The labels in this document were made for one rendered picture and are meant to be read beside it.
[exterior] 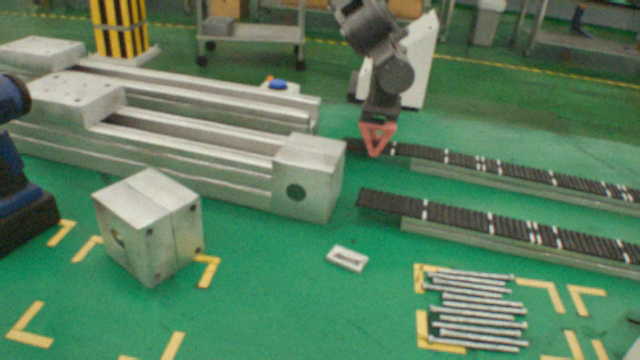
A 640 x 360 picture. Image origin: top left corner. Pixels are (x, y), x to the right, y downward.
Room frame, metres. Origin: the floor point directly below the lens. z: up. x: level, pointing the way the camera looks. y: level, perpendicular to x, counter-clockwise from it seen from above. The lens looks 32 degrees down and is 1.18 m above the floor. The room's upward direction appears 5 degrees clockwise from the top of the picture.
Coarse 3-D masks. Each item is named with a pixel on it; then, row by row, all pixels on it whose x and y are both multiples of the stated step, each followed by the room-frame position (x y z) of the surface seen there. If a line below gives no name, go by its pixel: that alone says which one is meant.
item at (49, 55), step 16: (0, 48) 0.85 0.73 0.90; (16, 48) 0.86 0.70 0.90; (32, 48) 0.86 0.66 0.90; (48, 48) 0.87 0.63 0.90; (64, 48) 0.88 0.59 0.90; (80, 48) 0.91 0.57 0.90; (0, 64) 0.85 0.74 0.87; (16, 64) 0.84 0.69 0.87; (32, 64) 0.83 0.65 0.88; (48, 64) 0.82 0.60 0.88; (64, 64) 0.86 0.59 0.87
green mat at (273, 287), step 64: (320, 128) 0.85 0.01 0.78; (448, 128) 0.91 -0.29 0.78; (512, 128) 0.96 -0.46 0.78; (64, 192) 0.52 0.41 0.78; (384, 192) 0.62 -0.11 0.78; (448, 192) 0.64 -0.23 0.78; (512, 192) 0.66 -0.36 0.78; (64, 256) 0.38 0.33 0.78; (256, 256) 0.43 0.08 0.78; (320, 256) 0.44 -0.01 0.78; (384, 256) 0.45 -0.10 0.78; (448, 256) 0.46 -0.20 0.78; (512, 256) 0.47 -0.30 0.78; (0, 320) 0.27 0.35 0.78; (64, 320) 0.29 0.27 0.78; (128, 320) 0.30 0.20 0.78; (192, 320) 0.31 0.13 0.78; (256, 320) 0.32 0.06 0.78; (320, 320) 0.33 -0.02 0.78; (384, 320) 0.34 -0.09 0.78; (512, 320) 0.35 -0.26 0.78; (576, 320) 0.36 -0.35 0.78
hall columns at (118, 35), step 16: (96, 0) 3.44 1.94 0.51; (112, 0) 3.43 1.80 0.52; (128, 0) 3.48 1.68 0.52; (96, 16) 3.44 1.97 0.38; (112, 16) 3.43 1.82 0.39; (128, 16) 3.45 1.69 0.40; (144, 16) 3.71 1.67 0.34; (96, 32) 3.44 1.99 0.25; (112, 32) 3.43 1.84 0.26; (128, 32) 3.42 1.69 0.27; (144, 32) 3.68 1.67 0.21; (112, 48) 3.43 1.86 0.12; (128, 48) 3.42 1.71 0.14; (144, 48) 3.65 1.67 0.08
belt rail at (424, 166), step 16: (416, 160) 0.70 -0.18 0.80; (448, 176) 0.69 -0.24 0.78; (464, 176) 0.68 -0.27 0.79; (480, 176) 0.68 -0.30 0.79; (496, 176) 0.67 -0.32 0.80; (528, 192) 0.66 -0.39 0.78; (544, 192) 0.65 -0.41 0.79; (560, 192) 0.65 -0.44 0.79; (576, 192) 0.64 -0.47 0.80; (608, 208) 0.63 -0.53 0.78; (624, 208) 0.62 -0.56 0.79
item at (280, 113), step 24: (0, 72) 0.87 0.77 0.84; (24, 72) 0.85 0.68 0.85; (72, 72) 0.84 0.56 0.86; (96, 72) 0.89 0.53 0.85; (120, 72) 0.88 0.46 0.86; (144, 72) 0.87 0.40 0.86; (144, 96) 0.79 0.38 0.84; (168, 96) 0.77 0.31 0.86; (192, 96) 0.76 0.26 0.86; (216, 96) 0.77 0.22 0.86; (240, 96) 0.82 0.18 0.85; (264, 96) 0.81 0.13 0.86; (288, 96) 0.80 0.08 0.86; (216, 120) 0.75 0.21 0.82; (240, 120) 0.74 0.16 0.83; (264, 120) 0.73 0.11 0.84; (288, 120) 0.73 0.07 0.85; (312, 120) 0.78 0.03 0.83
